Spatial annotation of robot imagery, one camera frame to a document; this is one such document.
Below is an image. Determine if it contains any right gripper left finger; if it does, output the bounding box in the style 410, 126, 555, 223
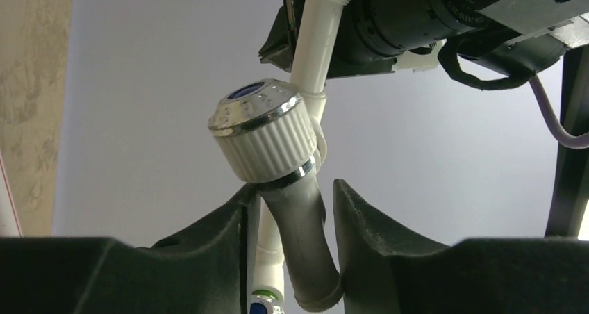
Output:
1, 185, 260, 313

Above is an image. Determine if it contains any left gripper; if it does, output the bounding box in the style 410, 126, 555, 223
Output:
258, 0, 397, 79

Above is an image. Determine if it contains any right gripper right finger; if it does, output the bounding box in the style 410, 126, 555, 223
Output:
333, 180, 588, 313

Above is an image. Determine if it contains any white water faucet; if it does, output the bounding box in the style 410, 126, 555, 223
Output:
208, 78, 342, 313

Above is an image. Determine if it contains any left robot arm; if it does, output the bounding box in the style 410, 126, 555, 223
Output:
327, 0, 588, 90

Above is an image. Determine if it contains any green water faucet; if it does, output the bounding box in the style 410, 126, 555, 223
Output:
251, 290, 279, 304

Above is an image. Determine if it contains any white pipe frame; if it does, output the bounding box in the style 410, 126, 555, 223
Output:
1, 0, 351, 313

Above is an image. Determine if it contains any white faucet blue handle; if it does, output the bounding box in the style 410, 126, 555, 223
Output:
249, 301, 285, 314

